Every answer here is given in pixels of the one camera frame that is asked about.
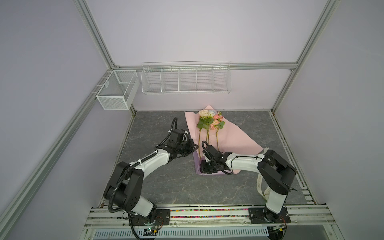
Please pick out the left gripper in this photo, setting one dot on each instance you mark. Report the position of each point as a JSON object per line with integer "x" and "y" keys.
{"x": 191, "y": 146}

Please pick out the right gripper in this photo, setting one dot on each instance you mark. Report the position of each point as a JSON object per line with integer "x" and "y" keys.
{"x": 202, "y": 168}

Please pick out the dark pink rose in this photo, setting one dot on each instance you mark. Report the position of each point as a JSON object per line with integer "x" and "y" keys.
{"x": 199, "y": 141}

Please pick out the pink purple wrapping paper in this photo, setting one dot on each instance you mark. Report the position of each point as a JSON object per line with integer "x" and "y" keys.
{"x": 231, "y": 137}

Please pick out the pink spray rose stem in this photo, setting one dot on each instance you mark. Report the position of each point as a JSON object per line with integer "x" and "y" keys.
{"x": 217, "y": 124}

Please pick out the white rose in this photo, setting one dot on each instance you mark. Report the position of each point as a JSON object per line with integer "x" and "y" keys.
{"x": 212, "y": 113}

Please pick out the cream rose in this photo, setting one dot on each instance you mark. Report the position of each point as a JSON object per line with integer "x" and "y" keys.
{"x": 204, "y": 113}

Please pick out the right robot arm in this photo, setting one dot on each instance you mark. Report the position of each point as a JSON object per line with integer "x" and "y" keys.
{"x": 275, "y": 178}

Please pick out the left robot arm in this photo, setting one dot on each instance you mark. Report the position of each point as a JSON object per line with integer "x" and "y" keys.
{"x": 124, "y": 188}

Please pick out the cream printed ribbon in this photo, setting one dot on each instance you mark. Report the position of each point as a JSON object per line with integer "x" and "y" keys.
{"x": 260, "y": 180}

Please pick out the small white mesh basket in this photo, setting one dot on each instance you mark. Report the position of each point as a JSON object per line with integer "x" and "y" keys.
{"x": 119, "y": 90}

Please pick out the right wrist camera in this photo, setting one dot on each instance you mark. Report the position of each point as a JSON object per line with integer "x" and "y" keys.
{"x": 212, "y": 153}

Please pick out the long white wire basket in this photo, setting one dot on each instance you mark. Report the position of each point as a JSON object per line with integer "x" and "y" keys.
{"x": 193, "y": 77}

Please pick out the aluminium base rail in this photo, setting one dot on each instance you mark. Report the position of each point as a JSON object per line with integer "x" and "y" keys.
{"x": 209, "y": 222}

